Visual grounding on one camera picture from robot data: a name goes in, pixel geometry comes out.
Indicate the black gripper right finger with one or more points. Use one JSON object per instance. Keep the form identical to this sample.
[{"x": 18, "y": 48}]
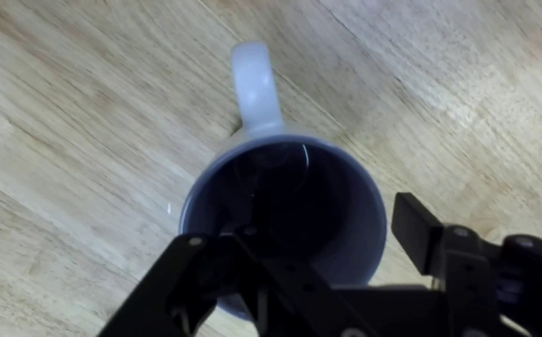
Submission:
[{"x": 470, "y": 275}]

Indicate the white ceramic mug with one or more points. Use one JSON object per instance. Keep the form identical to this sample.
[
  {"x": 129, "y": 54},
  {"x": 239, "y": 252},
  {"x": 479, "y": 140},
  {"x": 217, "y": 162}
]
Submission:
[{"x": 256, "y": 95}]

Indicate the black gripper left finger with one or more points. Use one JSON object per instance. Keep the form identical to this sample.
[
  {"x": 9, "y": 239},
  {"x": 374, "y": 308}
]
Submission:
[{"x": 221, "y": 282}]

